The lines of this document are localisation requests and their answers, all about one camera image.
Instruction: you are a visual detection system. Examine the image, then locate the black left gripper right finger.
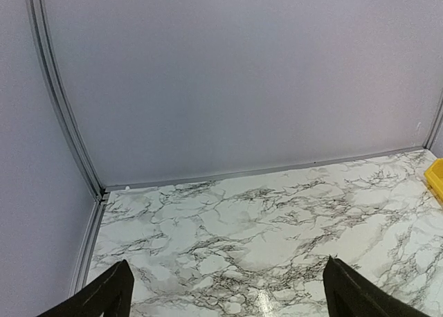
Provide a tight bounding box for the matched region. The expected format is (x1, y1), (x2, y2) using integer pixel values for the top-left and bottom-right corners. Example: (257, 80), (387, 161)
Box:
(323, 256), (427, 317)

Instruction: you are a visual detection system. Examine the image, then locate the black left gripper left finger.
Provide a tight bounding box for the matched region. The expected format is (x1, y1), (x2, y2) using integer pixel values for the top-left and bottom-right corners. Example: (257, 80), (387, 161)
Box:
(41, 260), (134, 317)

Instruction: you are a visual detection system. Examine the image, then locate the yellow plastic bin far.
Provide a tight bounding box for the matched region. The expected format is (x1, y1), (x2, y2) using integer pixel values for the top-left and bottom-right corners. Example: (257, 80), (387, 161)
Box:
(424, 158), (443, 203)

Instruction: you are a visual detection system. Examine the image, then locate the right aluminium corner post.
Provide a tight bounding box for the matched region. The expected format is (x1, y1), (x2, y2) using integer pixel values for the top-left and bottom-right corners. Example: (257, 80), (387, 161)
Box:
(423, 98), (442, 150)

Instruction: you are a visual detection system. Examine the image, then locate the aluminium corner post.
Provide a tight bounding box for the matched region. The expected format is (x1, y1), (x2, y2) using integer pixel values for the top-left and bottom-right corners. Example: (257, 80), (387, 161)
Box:
(423, 98), (442, 150)
(26, 0), (105, 201)

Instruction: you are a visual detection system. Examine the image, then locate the left aluminium corner post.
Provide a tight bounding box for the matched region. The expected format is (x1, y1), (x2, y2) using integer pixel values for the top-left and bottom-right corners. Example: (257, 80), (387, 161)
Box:
(26, 0), (105, 201)

